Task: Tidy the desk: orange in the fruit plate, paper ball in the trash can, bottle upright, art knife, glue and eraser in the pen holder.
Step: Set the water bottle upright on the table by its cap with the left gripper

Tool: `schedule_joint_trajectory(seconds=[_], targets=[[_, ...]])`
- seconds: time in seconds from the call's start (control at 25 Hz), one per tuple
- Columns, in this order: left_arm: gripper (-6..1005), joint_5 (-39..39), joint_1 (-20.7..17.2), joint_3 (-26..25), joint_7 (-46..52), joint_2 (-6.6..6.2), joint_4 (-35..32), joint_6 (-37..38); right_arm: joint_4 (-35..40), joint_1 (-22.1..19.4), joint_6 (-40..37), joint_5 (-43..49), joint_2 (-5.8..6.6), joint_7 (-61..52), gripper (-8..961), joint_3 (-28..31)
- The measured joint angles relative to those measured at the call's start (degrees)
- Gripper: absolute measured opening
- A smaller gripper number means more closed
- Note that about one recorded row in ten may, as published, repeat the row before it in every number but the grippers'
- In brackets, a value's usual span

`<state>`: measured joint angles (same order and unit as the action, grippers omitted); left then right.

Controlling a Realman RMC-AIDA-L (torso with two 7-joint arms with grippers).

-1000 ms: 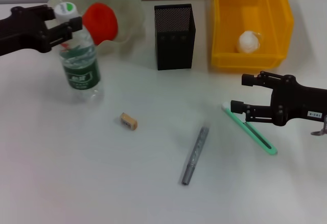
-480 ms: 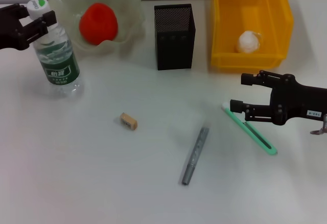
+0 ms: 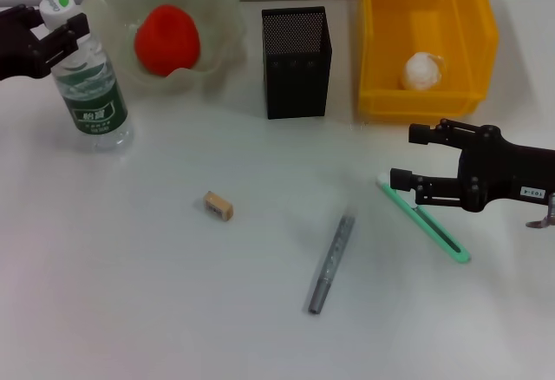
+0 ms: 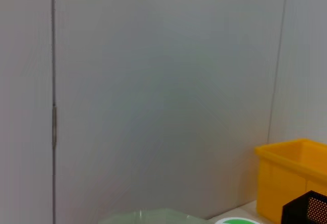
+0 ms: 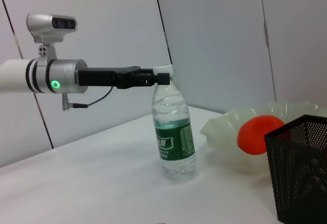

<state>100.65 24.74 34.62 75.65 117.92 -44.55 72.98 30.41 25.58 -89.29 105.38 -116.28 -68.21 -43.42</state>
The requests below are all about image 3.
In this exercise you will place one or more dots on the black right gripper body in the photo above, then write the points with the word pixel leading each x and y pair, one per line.
pixel 503 172

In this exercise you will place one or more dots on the yellow plastic storage bin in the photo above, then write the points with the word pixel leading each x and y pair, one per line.
pixel 412 106

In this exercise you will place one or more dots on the translucent glass fruit plate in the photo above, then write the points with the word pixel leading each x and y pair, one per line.
pixel 108 7

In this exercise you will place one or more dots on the orange red fruit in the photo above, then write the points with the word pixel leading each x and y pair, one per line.
pixel 167 41

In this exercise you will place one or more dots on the clear green label water bottle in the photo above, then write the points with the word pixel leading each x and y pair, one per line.
pixel 95 111

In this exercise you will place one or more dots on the grey marker pen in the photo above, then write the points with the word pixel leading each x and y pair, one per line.
pixel 331 263

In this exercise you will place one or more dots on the mint green utility knife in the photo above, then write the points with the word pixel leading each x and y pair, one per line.
pixel 446 241

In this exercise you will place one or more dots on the black mesh pen holder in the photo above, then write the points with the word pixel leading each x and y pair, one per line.
pixel 295 85

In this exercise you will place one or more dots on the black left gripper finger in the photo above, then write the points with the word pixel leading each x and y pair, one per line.
pixel 76 28
pixel 21 17

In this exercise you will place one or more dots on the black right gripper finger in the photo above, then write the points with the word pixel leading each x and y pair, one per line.
pixel 401 178
pixel 419 133

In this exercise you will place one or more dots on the white paper ball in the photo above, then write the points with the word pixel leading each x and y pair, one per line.
pixel 420 72

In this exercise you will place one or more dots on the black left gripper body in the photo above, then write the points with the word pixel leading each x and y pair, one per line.
pixel 17 56

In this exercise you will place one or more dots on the small tan eraser block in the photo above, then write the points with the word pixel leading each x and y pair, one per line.
pixel 219 205

